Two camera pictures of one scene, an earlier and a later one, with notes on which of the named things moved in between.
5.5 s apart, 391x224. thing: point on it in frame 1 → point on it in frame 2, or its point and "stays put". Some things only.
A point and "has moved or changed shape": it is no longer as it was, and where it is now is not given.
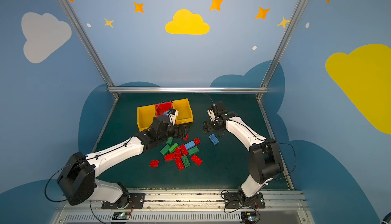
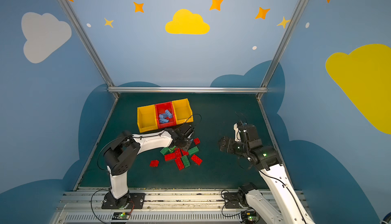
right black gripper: x=209 y=126 → x=230 y=144
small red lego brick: x=154 y=163 stays put
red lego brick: x=184 y=149 stays put
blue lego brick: x=214 y=139 has moved or changed shape
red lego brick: x=196 y=159 stays put
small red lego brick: x=196 y=141 stays put
